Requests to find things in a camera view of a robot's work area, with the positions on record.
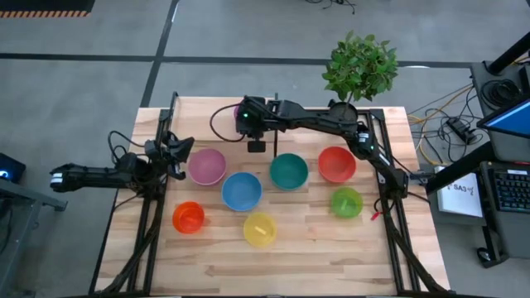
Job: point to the large teal bowl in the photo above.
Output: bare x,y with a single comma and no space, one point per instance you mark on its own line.
288,171

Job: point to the grey workstation cart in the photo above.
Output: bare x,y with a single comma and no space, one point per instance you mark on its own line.
505,232

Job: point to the black keyboard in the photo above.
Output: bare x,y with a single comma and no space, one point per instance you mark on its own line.
513,190

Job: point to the dark grey equipment stand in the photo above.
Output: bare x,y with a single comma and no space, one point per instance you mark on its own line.
20,248

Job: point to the black caster wheel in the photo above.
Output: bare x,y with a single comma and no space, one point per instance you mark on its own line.
483,254

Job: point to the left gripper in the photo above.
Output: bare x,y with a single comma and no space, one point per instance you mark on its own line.
165,157

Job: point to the green plant in black pot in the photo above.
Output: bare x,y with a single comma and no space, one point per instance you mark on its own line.
360,66

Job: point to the black metal table frame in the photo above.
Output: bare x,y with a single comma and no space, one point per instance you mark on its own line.
377,113

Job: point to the black mat with hazard stripe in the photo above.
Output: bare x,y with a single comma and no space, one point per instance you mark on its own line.
41,5

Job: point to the small red connector clip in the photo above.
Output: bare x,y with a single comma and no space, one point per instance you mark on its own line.
375,215

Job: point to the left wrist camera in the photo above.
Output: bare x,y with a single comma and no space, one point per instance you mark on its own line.
152,148

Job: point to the small translucent green bowl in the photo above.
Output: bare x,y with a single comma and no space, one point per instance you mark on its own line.
346,203

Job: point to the black support bar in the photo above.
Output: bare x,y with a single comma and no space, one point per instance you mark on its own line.
459,167

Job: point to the small translucent orange bowl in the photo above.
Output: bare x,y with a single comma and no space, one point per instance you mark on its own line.
188,217

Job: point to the monitor with blue screen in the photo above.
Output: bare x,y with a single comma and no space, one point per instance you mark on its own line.
511,120

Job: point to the large red bowl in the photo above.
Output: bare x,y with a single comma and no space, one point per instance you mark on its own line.
336,164

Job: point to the black device with blue light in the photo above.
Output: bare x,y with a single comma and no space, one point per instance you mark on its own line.
10,167

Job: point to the black pole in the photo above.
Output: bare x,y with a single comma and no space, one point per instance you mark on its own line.
511,53

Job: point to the white labelled box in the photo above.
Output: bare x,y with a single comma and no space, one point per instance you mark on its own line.
459,200

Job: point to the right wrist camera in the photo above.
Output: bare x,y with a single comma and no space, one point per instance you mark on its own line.
256,146

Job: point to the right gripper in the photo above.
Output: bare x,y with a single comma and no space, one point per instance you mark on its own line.
252,120

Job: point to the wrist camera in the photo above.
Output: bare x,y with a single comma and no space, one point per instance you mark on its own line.
256,146
152,148

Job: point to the large pink bowl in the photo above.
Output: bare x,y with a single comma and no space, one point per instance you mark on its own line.
207,166

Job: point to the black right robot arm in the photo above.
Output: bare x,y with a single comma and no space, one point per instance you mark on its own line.
314,118

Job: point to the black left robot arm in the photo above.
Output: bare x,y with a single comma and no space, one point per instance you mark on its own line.
91,176

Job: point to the black power adapter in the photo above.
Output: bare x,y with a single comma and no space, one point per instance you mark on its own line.
459,129

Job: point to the large blue bowl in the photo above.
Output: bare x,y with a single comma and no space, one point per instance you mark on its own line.
241,191

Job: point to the small translucent yellow bowl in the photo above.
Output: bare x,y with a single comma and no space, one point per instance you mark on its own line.
260,229

